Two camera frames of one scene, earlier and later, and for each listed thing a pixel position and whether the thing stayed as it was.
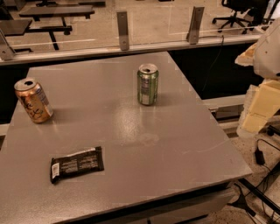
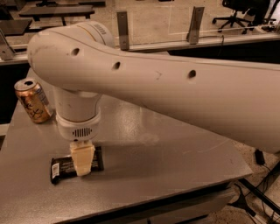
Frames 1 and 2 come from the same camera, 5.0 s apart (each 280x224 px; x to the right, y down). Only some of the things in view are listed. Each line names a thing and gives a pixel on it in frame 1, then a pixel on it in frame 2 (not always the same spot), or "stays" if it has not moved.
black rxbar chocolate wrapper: (87, 161) stays
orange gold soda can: (34, 100) stays
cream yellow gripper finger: (266, 101) → (80, 133)
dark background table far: (63, 11) stays
